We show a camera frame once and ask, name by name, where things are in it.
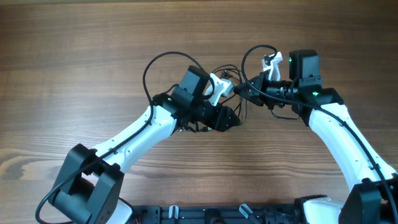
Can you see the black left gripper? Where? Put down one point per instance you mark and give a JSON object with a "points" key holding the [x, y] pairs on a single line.
{"points": [[219, 116]]}

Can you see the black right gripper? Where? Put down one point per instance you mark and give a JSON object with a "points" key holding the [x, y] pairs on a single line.
{"points": [[259, 82]]}

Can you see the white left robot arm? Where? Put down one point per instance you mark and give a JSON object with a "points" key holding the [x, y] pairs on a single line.
{"points": [[88, 185]]}

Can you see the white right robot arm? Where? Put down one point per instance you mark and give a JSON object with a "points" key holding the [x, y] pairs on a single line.
{"points": [[372, 182]]}

